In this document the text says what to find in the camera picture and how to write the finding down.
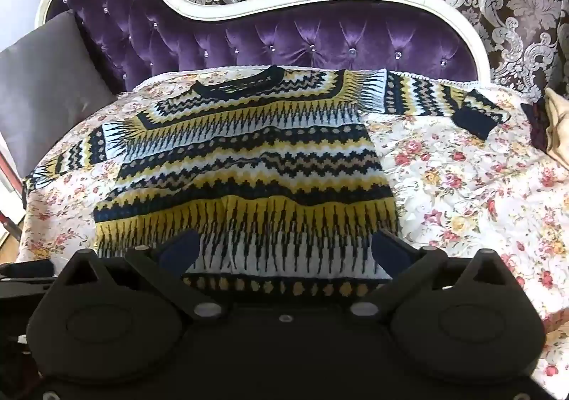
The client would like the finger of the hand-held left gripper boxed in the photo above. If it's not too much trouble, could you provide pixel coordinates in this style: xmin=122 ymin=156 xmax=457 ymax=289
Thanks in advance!
xmin=0 ymin=258 xmax=56 ymax=294

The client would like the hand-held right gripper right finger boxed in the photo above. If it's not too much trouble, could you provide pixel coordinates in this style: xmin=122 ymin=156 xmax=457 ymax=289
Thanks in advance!
xmin=344 ymin=229 xmax=519 ymax=324

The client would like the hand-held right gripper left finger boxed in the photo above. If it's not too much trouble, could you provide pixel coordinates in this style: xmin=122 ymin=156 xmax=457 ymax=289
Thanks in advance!
xmin=49 ymin=229 xmax=233 ymax=324

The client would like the yellow navy patterned knit sweater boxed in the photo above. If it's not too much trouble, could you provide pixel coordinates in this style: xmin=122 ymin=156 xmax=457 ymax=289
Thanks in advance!
xmin=24 ymin=64 xmax=512 ymax=298

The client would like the floral quilted blanket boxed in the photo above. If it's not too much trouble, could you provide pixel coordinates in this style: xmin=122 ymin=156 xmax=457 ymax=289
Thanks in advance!
xmin=20 ymin=66 xmax=569 ymax=385

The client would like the grey cushion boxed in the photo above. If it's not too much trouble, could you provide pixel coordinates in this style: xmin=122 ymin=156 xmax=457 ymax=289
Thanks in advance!
xmin=0 ymin=9 xmax=118 ymax=187

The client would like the dark patterned cloth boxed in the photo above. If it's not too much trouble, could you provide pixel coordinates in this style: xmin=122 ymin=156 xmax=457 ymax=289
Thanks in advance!
xmin=521 ymin=100 xmax=552 ymax=152

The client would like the beige cloth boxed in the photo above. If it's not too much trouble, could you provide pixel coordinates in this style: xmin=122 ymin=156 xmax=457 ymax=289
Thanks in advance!
xmin=544 ymin=86 xmax=569 ymax=158

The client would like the brown silver damask curtain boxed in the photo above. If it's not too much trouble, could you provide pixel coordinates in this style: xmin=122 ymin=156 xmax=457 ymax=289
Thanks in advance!
xmin=51 ymin=0 xmax=569 ymax=92

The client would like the purple tufted sofa white frame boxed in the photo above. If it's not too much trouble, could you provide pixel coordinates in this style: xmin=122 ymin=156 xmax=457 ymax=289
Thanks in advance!
xmin=34 ymin=0 xmax=490 ymax=95

